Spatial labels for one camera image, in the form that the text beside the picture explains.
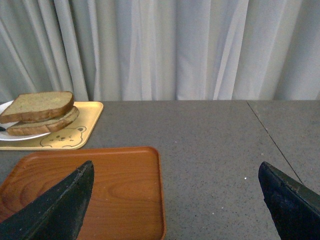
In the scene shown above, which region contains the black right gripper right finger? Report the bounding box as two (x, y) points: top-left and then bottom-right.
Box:
(258, 161), (320, 240)

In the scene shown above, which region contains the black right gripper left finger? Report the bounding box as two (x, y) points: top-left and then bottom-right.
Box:
(0, 160), (95, 240)

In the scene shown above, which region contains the white round plate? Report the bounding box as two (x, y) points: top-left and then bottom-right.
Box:
(0, 100), (49, 141)

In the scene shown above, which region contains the bread slice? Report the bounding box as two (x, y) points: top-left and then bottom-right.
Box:
(6, 106), (80, 136)
(0, 91), (74, 124)

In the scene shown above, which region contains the brown wood-grain tray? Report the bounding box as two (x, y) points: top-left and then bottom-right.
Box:
(0, 147), (166, 240)

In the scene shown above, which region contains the yellow bear tray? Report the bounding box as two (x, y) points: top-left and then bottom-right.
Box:
(0, 101), (104, 151)

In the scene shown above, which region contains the grey pleated curtain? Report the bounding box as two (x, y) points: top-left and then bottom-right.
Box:
(0, 0), (320, 102)

